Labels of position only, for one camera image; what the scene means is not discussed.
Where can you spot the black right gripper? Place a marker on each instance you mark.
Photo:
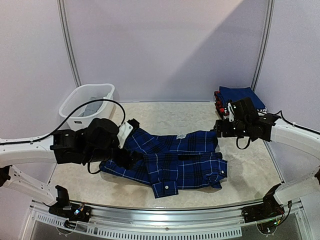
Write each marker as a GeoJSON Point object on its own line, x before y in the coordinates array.
{"type": "Point", "coordinates": [219, 129]}

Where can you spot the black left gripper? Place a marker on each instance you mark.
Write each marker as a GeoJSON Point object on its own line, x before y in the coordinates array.
{"type": "Point", "coordinates": [121, 162]}

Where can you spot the blue plaid shirt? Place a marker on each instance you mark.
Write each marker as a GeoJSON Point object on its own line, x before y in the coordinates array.
{"type": "Point", "coordinates": [169, 163]}

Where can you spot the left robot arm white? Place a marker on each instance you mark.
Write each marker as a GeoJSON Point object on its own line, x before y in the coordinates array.
{"type": "Point", "coordinates": [31, 150]}

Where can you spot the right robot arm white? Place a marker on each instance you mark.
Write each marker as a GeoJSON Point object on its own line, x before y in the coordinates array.
{"type": "Point", "coordinates": [297, 148]}

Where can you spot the white plastic laundry basket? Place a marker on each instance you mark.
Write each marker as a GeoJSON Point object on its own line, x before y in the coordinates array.
{"type": "Point", "coordinates": [83, 95]}

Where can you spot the white folded garment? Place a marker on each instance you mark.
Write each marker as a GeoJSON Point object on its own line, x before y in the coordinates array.
{"type": "Point", "coordinates": [261, 111]}

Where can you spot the red black folded garment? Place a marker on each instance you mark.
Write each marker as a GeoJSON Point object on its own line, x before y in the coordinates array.
{"type": "Point", "coordinates": [221, 104]}

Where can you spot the grey folded garment in basket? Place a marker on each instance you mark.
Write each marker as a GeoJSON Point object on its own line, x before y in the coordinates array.
{"type": "Point", "coordinates": [91, 109]}

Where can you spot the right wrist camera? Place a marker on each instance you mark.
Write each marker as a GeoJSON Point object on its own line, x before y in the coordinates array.
{"type": "Point", "coordinates": [231, 110]}

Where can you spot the aluminium front rail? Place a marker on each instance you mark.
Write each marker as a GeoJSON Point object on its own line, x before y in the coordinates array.
{"type": "Point", "coordinates": [118, 223]}

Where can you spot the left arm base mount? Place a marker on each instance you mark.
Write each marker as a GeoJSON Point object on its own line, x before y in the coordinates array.
{"type": "Point", "coordinates": [73, 213]}

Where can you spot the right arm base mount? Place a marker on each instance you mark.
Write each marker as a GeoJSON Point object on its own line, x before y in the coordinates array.
{"type": "Point", "coordinates": [268, 215]}

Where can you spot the left wall aluminium profile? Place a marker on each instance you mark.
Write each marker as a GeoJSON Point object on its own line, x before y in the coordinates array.
{"type": "Point", "coordinates": [62, 11]}

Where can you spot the wall aluminium profile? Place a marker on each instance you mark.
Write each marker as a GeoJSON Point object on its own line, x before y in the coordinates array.
{"type": "Point", "coordinates": [263, 43]}
{"type": "Point", "coordinates": [62, 11]}

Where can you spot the right wall aluminium profile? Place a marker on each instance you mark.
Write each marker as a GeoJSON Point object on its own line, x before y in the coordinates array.
{"type": "Point", "coordinates": [263, 43]}

